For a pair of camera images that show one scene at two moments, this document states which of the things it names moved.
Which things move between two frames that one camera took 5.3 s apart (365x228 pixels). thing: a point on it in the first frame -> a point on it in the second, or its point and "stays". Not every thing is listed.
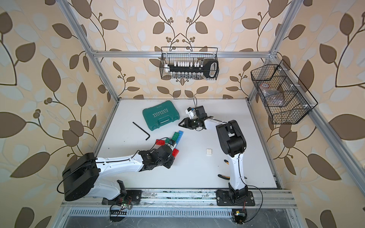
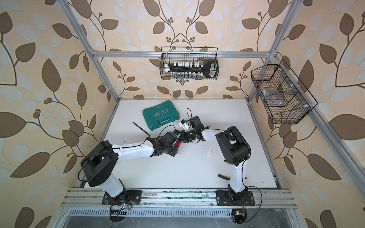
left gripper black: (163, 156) -> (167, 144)
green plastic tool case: (160, 114) stays
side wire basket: (284, 100) stays
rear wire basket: (189, 63) stays
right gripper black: (187, 123) -> (183, 133)
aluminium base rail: (192, 198) stays
